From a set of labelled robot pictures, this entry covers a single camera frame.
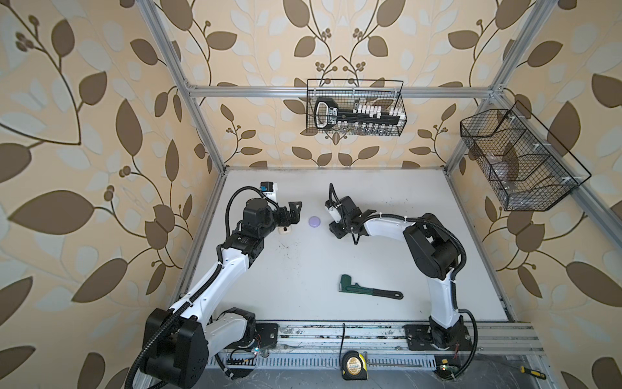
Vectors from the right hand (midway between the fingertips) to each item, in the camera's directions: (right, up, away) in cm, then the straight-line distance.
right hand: (337, 226), depth 100 cm
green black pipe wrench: (+2, -19, -16) cm, 25 cm away
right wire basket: (+56, +22, -27) cm, 66 cm away
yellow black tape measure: (+2, -35, -33) cm, 48 cm away
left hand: (-17, +11, -20) cm, 28 cm away
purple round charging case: (-10, +2, +2) cm, 10 cm away
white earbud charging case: (-22, -1, -3) cm, 22 cm away
